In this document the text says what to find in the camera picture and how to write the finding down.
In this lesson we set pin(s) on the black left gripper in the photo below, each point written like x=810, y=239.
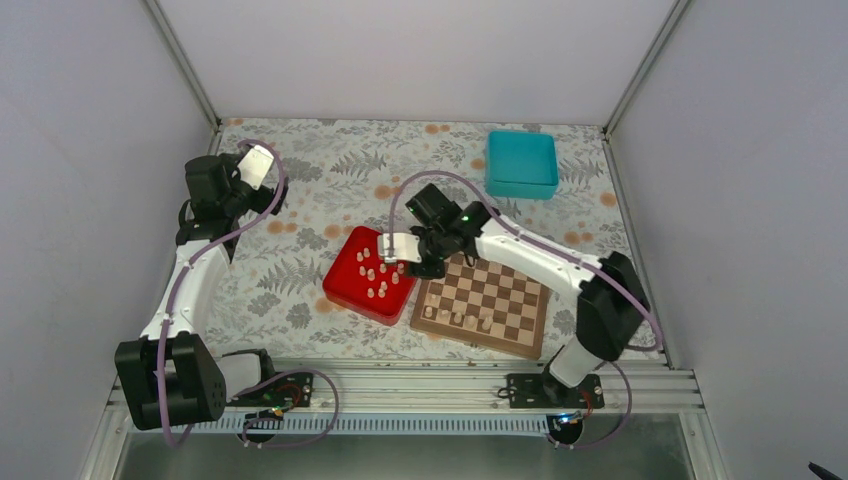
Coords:
x=263, y=204

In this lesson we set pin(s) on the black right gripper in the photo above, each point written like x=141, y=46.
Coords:
x=436, y=271

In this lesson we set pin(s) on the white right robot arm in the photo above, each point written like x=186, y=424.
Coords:
x=611, y=302

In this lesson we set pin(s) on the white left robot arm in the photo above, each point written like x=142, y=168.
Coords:
x=169, y=377

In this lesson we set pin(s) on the wooden chessboard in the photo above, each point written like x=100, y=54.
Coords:
x=516, y=302

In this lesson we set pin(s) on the red square plastic tray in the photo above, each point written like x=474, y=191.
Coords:
x=361, y=281

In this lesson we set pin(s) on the teal square plastic bin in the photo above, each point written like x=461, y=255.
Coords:
x=521, y=165

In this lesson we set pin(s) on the floral patterned table mat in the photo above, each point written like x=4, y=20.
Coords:
x=344, y=174

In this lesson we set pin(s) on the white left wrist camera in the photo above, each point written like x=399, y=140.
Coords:
x=255, y=165

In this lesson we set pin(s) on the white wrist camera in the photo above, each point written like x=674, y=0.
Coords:
x=398, y=247
x=255, y=165

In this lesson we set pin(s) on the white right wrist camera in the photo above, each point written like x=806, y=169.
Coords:
x=398, y=247

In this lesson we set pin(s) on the aluminium corner frame post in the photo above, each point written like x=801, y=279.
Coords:
x=180, y=57

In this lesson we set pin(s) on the aluminium front rail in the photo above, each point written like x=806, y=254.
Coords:
x=434, y=420

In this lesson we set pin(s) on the right aluminium frame post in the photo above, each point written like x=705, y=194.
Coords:
x=667, y=29

